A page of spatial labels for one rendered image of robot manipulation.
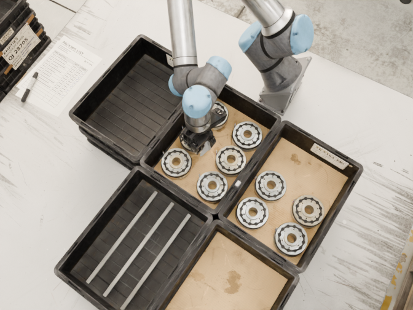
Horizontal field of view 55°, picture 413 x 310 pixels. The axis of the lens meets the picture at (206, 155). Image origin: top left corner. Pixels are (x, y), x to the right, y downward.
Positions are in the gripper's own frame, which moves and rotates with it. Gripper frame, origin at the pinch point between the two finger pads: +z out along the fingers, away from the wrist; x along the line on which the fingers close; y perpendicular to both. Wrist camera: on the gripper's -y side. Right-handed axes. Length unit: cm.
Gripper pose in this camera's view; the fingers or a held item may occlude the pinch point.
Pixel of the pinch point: (203, 143)
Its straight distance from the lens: 136.2
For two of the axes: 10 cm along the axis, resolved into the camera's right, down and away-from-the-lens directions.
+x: 7.8, 5.8, -2.2
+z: 0.0, 3.5, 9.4
